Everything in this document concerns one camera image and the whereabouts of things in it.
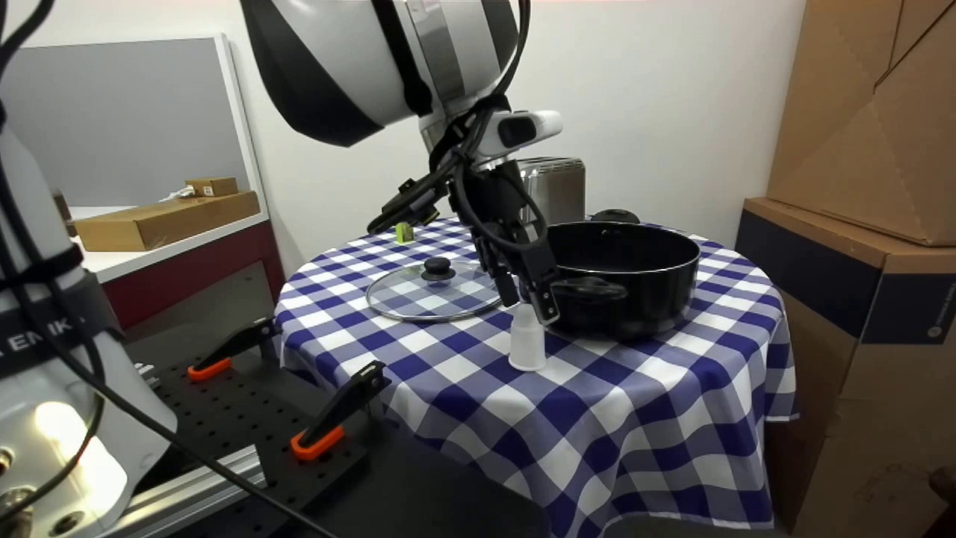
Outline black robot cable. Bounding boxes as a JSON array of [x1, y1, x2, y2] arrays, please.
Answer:
[[363, 0, 549, 258]]

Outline blue white checkered tablecloth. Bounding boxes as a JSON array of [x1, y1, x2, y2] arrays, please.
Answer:
[[268, 215, 801, 538]]

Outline grey partition panel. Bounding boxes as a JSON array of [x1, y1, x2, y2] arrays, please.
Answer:
[[3, 37, 262, 209]]

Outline flat cardboard box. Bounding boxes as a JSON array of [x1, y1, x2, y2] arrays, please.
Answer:
[[71, 189, 262, 255]]

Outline small cardboard piece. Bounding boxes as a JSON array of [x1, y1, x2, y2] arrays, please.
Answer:
[[186, 177, 242, 201]]

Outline black clamp with orange handle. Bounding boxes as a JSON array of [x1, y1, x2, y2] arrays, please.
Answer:
[[186, 313, 280, 388], [287, 358, 390, 466]]

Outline white desk with red front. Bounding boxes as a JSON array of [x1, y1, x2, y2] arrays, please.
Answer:
[[71, 203, 287, 331]]

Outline small translucent white cup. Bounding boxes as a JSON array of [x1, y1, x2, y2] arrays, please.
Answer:
[[504, 298, 553, 373]]

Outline black pot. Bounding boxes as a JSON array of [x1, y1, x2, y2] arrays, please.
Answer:
[[541, 218, 701, 343]]

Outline brown cardboard box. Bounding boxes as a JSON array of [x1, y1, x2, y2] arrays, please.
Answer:
[[731, 194, 956, 538]]

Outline silver toaster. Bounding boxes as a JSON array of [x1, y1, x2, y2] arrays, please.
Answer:
[[516, 156, 587, 230]]

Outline glass lid with black knob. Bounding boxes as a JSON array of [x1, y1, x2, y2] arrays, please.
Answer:
[[363, 255, 504, 325]]

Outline aluminium frame rail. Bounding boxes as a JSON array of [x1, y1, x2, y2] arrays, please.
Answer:
[[108, 443, 271, 538]]

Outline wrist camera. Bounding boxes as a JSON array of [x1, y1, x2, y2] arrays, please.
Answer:
[[475, 104, 565, 161]]

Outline large cardboard box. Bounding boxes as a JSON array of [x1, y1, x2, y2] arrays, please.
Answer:
[[765, 0, 956, 252]]

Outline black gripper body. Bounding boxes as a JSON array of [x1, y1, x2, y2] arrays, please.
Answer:
[[451, 158, 554, 264]]

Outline black perforated board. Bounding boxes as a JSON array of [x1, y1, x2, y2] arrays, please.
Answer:
[[129, 325, 401, 502]]

